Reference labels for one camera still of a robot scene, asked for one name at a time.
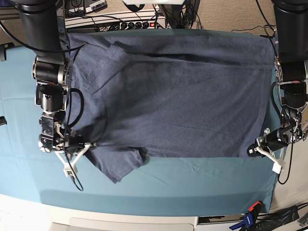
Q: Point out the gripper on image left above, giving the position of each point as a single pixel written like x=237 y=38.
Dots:
x=69 y=147

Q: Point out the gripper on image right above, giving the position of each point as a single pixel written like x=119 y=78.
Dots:
x=268 y=144

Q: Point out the blue-grey heathered T-shirt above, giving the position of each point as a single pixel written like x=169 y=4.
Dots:
x=169 y=96

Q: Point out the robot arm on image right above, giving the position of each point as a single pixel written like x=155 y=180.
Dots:
x=288 y=93

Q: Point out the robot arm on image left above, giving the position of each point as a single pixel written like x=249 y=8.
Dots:
x=62 y=105

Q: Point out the teal table cloth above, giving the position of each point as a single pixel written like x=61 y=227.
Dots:
x=162 y=187

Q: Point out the orange blue clamp bottom right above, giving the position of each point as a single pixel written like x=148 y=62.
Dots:
x=248 y=222

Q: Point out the black bag bottom right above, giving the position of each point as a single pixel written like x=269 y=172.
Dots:
x=279 y=218

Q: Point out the white drawer unit front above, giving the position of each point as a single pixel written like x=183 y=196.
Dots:
x=165 y=224

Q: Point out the black clamp left edge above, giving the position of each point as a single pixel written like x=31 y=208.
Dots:
x=3 y=50

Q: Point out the white power strip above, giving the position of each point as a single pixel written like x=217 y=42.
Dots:
x=114 y=24

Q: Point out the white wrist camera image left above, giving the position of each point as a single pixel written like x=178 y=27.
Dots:
x=70 y=169

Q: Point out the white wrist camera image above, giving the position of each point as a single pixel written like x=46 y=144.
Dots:
x=278 y=166
x=70 y=169

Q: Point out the black camera cable image left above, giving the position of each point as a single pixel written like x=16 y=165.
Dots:
x=68 y=125

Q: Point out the black camera cable image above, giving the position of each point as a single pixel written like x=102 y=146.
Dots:
x=285 y=121
x=68 y=125

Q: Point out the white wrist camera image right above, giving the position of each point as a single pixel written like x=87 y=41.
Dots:
x=278 y=166

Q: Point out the black camera cable image right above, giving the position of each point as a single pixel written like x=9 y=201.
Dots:
x=285 y=121

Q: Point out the white overhead mount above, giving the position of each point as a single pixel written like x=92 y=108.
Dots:
x=138 y=2

